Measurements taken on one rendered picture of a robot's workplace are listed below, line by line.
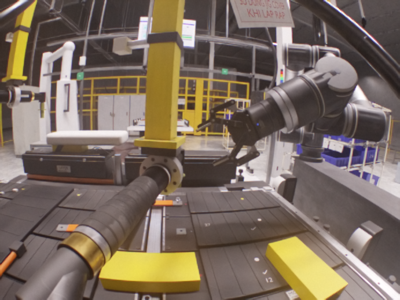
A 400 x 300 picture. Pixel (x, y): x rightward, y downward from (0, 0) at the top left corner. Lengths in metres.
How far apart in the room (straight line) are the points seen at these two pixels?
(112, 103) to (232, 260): 9.38
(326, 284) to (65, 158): 0.85
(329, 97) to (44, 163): 0.96
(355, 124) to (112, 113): 9.39
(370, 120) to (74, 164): 1.01
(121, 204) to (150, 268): 0.15
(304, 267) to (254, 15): 0.61
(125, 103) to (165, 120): 9.07
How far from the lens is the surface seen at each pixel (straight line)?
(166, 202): 0.59
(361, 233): 0.61
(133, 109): 9.32
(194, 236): 0.46
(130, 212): 0.23
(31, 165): 0.94
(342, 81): 0.45
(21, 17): 0.91
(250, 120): 0.41
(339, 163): 2.71
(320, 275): 0.36
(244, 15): 0.57
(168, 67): 0.35
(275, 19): 0.70
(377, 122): 0.65
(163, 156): 0.36
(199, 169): 0.72
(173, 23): 0.38
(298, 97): 0.40
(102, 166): 0.75
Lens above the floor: 1.27
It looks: 11 degrees down
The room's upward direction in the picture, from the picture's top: 3 degrees clockwise
